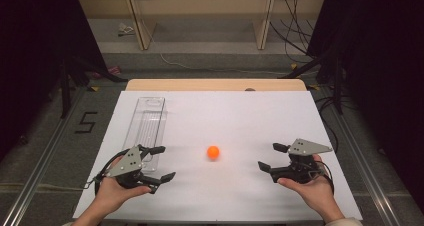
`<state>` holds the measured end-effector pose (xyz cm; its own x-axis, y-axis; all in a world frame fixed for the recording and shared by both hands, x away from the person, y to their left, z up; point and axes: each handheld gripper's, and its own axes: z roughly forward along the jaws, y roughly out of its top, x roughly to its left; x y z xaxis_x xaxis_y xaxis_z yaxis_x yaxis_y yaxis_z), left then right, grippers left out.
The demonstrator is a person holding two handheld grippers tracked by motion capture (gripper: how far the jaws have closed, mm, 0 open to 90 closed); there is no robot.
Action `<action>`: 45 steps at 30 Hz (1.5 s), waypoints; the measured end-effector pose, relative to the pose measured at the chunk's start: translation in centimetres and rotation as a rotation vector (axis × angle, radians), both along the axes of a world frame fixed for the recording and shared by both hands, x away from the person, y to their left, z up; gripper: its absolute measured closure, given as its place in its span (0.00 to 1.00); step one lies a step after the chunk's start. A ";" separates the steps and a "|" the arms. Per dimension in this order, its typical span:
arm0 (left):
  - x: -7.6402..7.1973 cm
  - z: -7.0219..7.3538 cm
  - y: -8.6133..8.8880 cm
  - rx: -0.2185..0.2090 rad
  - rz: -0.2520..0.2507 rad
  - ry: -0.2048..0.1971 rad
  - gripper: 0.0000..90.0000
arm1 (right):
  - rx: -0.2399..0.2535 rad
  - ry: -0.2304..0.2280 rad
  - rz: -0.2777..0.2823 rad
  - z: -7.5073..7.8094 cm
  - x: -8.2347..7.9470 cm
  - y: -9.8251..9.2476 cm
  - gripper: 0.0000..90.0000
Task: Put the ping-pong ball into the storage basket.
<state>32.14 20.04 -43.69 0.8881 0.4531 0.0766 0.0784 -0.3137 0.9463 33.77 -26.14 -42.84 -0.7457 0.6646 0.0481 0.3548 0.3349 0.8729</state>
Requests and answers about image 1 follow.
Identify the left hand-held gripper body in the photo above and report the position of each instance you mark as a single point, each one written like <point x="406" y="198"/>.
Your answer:
<point x="126" y="164"/>

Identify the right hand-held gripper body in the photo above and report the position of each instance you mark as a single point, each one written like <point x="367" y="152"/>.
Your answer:
<point x="301" y="167"/>

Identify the clear plastic container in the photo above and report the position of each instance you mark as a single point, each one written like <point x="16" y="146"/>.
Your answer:
<point x="148" y="122"/>

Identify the orange ball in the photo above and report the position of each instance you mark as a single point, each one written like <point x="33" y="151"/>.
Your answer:
<point x="213" y="152"/>

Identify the person's right hand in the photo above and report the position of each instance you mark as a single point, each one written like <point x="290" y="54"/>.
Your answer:
<point x="315" y="194"/>

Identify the person's left hand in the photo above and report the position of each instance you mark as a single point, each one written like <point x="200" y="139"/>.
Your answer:
<point x="113" y="196"/>

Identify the white paper sheet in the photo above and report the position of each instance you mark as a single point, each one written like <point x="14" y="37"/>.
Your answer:
<point x="233" y="119"/>

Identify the black metal stand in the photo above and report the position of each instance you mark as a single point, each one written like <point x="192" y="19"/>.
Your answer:
<point x="338" y="86"/>
<point x="66" y="86"/>

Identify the wooden table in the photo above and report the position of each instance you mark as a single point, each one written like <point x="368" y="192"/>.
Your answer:
<point x="213" y="85"/>

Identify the pink floor object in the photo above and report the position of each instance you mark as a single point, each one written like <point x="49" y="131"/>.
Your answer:
<point x="111" y="71"/>

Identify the small white floor object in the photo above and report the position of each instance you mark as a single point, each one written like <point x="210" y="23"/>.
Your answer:
<point x="125" y="29"/>

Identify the black curtain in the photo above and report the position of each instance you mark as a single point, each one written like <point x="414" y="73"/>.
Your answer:
<point x="33" y="52"/>
<point x="383" y="52"/>

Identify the light wooden shelf unit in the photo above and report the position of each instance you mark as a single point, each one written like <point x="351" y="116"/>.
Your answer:
<point x="200" y="6"/>

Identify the metal floor rail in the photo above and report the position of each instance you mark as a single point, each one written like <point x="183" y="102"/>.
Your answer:
<point x="363" y="166"/>
<point x="36" y="172"/>

